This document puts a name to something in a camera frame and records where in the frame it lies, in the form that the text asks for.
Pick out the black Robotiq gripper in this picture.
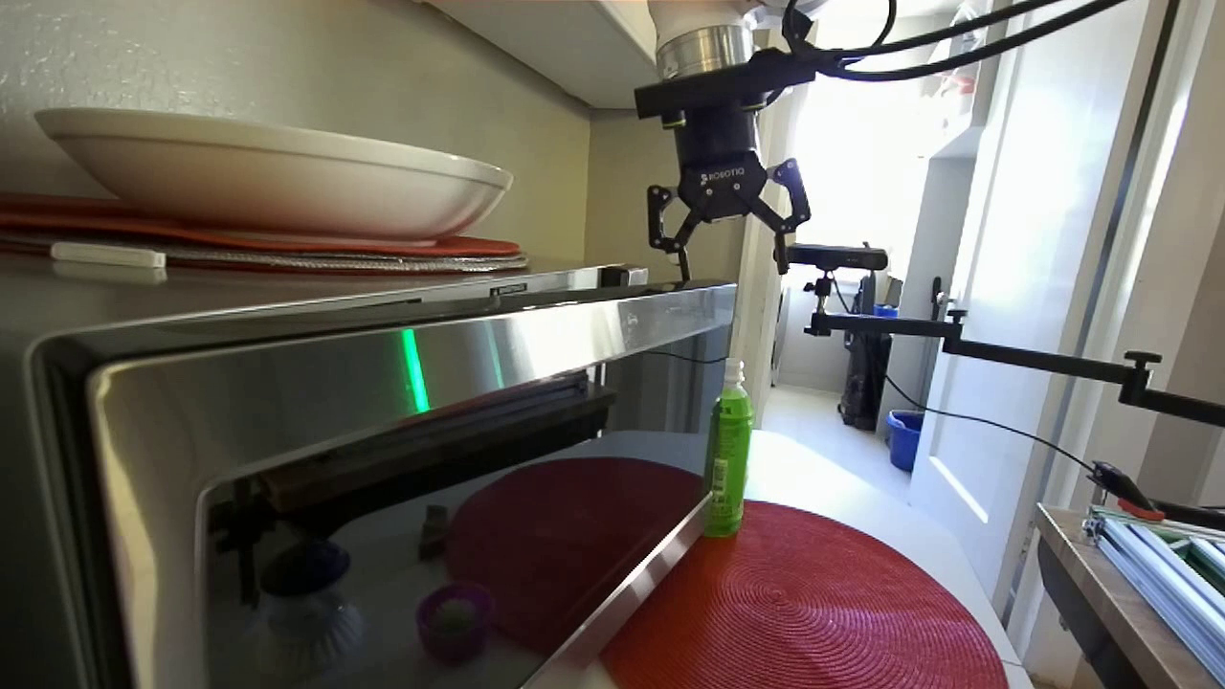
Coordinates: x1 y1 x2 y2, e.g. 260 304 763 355
643 98 814 288

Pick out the white panel door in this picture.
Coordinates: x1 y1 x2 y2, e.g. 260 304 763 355
906 0 1161 604

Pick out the stainless steel microwave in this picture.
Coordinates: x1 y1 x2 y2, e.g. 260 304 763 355
0 255 657 689

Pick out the black floor appliance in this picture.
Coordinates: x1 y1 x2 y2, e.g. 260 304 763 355
833 273 901 436

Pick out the green tea bottle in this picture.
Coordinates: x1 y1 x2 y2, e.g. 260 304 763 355
699 355 763 544

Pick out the blue bin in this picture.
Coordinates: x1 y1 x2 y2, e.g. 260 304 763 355
885 404 925 478

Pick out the flat red mat stack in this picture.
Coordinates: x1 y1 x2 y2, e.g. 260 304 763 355
0 191 529 279

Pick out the red round placemat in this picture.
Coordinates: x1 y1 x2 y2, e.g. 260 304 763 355
592 496 1013 689

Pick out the white shallow bowl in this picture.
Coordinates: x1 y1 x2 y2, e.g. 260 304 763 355
32 103 518 244

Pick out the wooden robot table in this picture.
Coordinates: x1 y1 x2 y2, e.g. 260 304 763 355
1033 496 1225 689

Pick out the small white flat block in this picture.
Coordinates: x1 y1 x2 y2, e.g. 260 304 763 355
44 238 171 284

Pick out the black stereo camera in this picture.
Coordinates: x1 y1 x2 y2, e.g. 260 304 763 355
786 239 893 275

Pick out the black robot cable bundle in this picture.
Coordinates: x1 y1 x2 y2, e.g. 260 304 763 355
777 0 1130 88

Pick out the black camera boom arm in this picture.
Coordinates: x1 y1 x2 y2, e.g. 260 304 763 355
800 267 1225 432

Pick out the thin black camera cable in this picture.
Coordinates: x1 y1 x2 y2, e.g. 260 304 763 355
876 371 1167 521

